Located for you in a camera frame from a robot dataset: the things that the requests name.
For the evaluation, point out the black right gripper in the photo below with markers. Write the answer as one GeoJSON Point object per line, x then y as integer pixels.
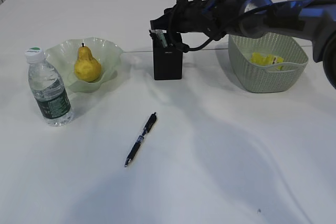
{"type": "Point", "coordinates": [204, 17]}

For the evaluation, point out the yellow white waste paper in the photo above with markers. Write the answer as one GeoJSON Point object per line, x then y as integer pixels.
{"type": "Point", "coordinates": [265, 59]}

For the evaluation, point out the green utility knife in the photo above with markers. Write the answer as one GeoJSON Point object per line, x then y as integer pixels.
{"type": "Point", "coordinates": [162, 38]}

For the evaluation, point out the black pen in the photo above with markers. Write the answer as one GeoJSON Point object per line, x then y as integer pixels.
{"type": "Point", "coordinates": [147, 128]}
{"type": "Point", "coordinates": [153, 36]}

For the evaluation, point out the yellow pear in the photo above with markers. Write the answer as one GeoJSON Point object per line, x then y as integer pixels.
{"type": "Point", "coordinates": [86, 67]}

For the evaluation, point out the clear plastic water bottle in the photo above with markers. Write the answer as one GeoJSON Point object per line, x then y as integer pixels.
{"type": "Point", "coordinates": [48, 88]}

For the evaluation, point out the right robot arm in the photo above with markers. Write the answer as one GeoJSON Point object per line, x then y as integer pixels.
{"type": "Point", "coordinates": [312, 20]}

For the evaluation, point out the black square pen holder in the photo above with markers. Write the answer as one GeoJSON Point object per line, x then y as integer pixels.
{"type": "Point", "coordinates": [167, 61]}

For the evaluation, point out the green woven plastic basket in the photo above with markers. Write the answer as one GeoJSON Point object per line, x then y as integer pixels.
{"type": "Point", "coordinates": [267, 79]}

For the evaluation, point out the pale green wavy glass plate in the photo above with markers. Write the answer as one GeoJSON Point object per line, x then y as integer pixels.
{"type": "Point", "coordinates": [64, 55]}

